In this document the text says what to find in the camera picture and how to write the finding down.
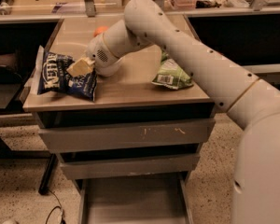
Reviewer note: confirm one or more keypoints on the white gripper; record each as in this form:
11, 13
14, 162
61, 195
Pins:
97, 54

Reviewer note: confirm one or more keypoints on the blue kettle chip bag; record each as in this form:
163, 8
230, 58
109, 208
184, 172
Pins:
51, 75

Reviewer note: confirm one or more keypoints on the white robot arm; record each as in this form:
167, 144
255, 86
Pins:
251, 102

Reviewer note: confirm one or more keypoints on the green chip bag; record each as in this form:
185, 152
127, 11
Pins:
171, 75

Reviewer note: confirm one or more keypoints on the grey drawer cabinet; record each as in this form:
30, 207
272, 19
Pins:
130, 97

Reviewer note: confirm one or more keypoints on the middle grey drawer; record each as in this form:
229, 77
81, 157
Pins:
129, 167

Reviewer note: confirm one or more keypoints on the top grey drawer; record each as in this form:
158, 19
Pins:
127, 135

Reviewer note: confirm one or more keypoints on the bottom grey open drawer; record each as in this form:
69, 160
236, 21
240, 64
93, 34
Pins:
142, 199

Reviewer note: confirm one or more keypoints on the orange fruit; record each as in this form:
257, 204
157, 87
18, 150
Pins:
99, 30

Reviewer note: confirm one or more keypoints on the white bowl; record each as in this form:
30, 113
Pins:
109, 70

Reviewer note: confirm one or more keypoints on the black table leg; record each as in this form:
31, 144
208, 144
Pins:
44, 184

